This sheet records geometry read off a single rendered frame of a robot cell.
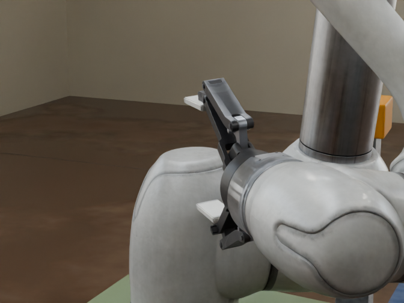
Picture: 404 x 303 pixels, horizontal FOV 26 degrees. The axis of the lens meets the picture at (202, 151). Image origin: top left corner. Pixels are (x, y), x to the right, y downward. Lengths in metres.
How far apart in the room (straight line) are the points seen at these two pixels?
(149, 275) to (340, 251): 0.52
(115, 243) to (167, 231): 3.13
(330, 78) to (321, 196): 0.44
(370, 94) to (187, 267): 0.33
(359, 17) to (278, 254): 0.27
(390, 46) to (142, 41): 6.99
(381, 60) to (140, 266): 0.47
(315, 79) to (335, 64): 0.04
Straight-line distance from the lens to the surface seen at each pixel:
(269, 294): 1.45
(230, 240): 1.00
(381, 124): 1.98
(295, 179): 0.75
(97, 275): 3.90
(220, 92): 0.97
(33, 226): 4.57
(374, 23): 0.89
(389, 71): 0.89
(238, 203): 0.84
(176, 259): 1.15
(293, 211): 0.73
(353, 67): 1.13
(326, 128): 1.16
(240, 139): 0.92
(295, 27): 7.27
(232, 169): 0.89
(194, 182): 1.14
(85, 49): 8.14
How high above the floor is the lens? 1.44
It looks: 14 degrees down
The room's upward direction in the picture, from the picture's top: straight up
